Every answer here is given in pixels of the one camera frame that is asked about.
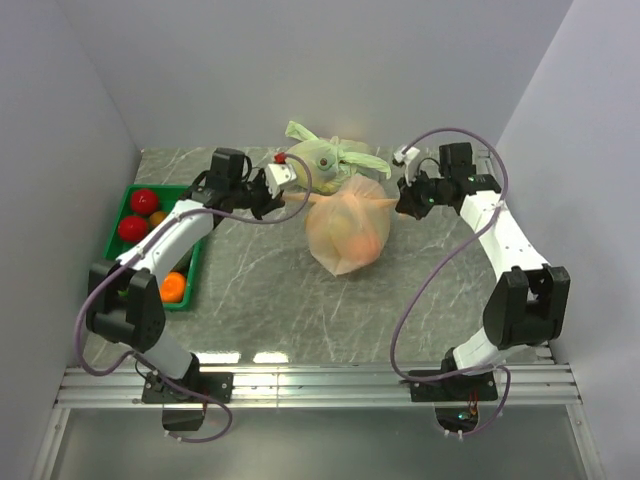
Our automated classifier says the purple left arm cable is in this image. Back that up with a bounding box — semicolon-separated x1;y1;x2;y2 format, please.
73;152;315;444

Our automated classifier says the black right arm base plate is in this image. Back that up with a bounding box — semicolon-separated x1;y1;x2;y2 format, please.
402;372;498;403

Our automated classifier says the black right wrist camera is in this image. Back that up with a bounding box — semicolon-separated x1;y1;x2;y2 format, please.
439;142;476;179

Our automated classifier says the green tied plastic bag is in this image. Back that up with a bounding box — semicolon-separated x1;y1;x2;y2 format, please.
285;121;391;195

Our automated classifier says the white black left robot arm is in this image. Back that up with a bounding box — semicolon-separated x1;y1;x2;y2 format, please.
77;148;297;402

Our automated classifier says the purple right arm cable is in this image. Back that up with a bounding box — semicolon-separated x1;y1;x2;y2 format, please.
389;127;512;437

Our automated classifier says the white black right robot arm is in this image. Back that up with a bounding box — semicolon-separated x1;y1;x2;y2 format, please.
393;142;571;400

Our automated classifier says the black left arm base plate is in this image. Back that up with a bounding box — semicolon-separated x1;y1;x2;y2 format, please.
141;372;234;404

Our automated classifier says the red fake apple lower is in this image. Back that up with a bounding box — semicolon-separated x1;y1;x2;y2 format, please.
117;215;149;244

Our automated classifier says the red fake apple left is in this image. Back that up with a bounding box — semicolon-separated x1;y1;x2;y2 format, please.
129;188;160;217

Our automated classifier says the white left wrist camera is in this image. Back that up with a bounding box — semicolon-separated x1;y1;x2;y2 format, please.
264;163;297;198

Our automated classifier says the aluminium mounting rail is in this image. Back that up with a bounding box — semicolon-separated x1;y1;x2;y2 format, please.
54;364;582;409

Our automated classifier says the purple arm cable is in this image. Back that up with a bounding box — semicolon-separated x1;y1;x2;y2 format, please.
73;152;315;444
389;127;512;437

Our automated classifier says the red fake apple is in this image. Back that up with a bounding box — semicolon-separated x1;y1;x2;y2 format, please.
117;215;149;244
129;188;160;217

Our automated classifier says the fake orange in tray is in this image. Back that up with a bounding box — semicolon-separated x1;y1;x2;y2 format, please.
159;271;187;304

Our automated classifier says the orange banana-print plastic bag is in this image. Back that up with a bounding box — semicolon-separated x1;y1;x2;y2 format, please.
305;175;398;276

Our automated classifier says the small brown-orange fake fruit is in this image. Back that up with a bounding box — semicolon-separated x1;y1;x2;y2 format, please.
148;211;168;229

